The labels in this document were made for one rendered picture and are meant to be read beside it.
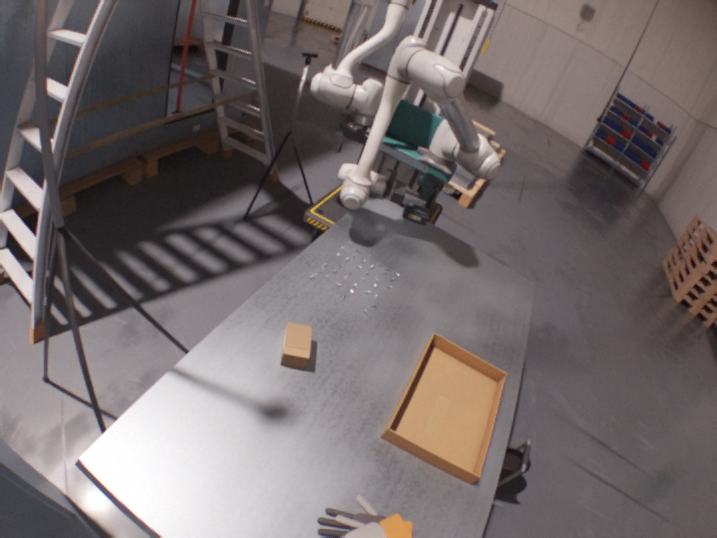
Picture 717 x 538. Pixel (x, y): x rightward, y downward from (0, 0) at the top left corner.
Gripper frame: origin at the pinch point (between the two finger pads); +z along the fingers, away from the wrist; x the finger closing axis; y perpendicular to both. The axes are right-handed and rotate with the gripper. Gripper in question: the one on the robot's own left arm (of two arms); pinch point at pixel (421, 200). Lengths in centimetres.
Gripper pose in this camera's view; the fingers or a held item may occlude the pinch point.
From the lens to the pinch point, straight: 172.9
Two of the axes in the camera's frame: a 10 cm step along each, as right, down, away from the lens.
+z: 9.4, 3.2, 0.8
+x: -1.4, 6.2, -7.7
